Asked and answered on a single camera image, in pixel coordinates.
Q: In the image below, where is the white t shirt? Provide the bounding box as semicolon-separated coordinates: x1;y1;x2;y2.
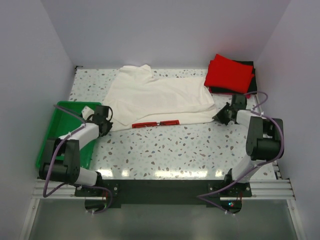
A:
102;64;218;132

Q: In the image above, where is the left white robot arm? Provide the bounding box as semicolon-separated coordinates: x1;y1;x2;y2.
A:
38;105;113;196

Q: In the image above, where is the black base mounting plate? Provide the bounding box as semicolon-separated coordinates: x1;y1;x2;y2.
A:
74;179;252;213

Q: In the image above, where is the black folded t shirt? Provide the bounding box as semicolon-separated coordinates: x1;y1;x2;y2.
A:
208;59;259;96

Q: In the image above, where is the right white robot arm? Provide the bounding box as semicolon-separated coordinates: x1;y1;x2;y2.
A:
213;94;285;197

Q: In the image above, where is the green plastic tray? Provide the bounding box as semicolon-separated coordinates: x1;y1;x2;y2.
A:
35;101;101;169

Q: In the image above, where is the red folded t shirt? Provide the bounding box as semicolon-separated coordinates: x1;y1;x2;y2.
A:
204;53;254;94

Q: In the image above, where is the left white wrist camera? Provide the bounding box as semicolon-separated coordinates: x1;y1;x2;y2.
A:
81;105;95;120

